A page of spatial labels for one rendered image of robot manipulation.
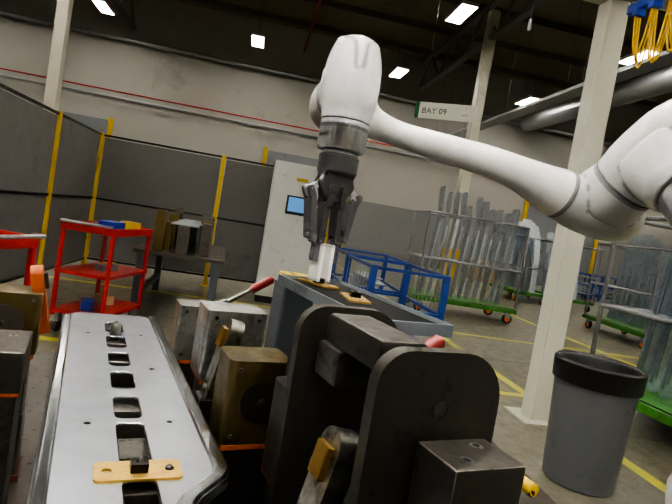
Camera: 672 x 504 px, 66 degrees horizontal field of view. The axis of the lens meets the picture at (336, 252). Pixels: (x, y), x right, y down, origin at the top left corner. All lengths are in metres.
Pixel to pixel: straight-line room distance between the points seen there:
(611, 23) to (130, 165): 6.32
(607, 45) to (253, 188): 5.24
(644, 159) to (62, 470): 0.97
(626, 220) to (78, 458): 0.99
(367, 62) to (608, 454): 2.87
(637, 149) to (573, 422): 2.48
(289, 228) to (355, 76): 6.40
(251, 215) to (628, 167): 7.28
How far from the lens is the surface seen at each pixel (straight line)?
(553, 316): 4.39
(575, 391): 3.35
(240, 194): 8.10
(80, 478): 0.59
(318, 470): 0.48
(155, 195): 8.22
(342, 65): 0.96
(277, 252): 7.32
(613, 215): 1.13
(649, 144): 1.07
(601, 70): 4.61
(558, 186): 1.10
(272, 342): 1.11
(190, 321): 1.14
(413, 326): 0.72
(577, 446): 3.42
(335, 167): 0.94
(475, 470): 0.43
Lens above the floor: 1.28
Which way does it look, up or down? 3 degrees down
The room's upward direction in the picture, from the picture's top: 10 degrees clockwise
